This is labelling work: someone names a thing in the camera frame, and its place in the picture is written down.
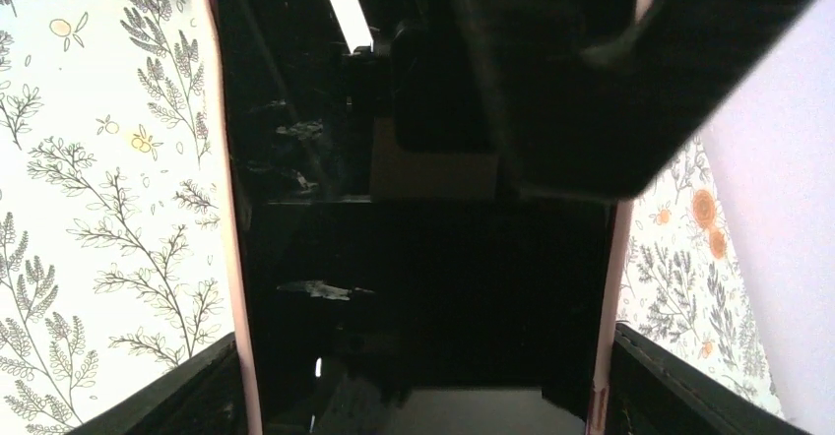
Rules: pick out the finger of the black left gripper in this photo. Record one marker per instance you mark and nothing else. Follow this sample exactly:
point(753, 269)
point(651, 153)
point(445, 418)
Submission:
point(626, 80)

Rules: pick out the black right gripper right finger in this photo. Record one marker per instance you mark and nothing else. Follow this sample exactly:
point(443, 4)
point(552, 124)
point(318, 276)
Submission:
point(652, 391)

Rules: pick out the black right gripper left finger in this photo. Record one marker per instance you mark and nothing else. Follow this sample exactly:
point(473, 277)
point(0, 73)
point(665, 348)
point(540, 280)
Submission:
point(202, 396)

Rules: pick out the floral patterned table mat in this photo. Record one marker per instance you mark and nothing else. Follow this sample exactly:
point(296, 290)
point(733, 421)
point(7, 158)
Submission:
point(112, 271)

